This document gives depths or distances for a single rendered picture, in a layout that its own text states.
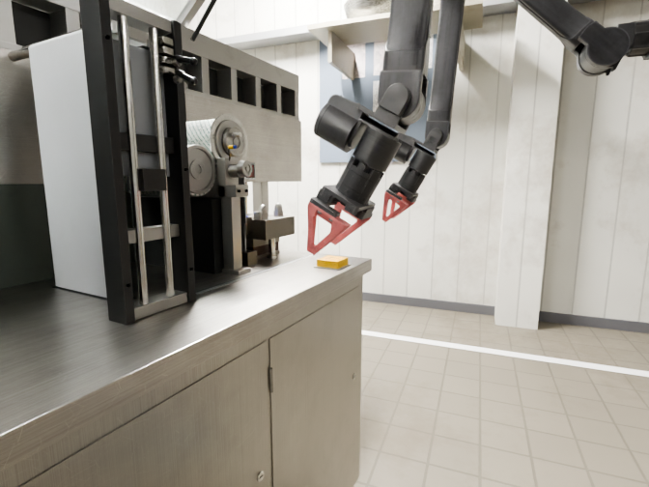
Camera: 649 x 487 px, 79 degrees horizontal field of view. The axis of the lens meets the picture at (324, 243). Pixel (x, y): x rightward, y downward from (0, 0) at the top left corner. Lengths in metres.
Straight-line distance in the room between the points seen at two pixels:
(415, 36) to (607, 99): 3.13
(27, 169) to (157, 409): 0.71
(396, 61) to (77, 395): 0.58
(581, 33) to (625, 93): 2.61
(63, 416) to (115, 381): 0.07
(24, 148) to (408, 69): 0.91
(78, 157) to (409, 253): 3.04
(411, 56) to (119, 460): 0.68
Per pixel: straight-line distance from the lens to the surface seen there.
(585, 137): 3.61
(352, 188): 0.59
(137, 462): 0.70
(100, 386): 0.58
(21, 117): 1.19
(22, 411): 0.57
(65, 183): 1.02
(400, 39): 0.60
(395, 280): 3.71
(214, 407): 0.78
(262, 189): 2.03
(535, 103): 3.34
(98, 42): 0.77
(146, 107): 0.83
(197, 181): 1.04
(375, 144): 0.58
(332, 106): 0.62
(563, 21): 1.13
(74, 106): 0.97
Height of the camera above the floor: 1.15
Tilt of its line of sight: 9 degrees down
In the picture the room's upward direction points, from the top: straight up
